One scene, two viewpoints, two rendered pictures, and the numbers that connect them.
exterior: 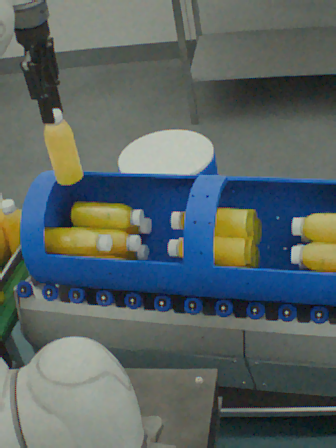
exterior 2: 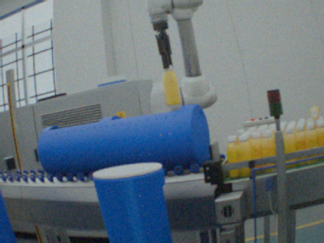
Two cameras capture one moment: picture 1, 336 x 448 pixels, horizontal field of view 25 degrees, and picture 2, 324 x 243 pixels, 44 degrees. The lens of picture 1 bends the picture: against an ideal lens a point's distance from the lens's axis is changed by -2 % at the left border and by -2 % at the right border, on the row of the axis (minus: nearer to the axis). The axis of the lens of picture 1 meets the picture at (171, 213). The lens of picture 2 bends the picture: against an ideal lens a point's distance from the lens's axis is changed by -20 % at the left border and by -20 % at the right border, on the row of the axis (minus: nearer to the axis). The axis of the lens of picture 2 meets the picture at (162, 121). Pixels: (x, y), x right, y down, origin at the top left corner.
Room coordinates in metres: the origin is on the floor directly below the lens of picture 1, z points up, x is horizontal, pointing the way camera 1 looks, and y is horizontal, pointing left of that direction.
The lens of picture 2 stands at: (3.76, 0.13, 1.30)
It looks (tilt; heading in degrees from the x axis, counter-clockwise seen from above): 3 degrees down; 179
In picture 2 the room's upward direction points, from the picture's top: 9 degrees counter-clockwise
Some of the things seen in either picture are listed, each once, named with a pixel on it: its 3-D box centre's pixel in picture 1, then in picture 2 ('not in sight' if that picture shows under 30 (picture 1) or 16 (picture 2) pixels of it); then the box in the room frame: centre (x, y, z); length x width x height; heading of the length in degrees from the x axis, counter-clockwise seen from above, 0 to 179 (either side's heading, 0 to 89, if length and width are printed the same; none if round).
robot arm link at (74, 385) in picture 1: (79, 400); (165, 99); (0.82, 0.20, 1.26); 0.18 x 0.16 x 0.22; 90
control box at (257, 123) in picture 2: not in sight; (262, 129); (1.39, 0.66, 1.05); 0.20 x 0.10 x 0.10; 68
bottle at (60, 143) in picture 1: (62, 149); (171, 86); (1.52, 0.22, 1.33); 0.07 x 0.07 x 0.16
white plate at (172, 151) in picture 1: (165, 156); (126, 171); (1.88, -0.01, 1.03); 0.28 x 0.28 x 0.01
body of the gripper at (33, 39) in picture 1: (34, 41); (161, 31); (1.52, 0.22, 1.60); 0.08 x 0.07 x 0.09; 158
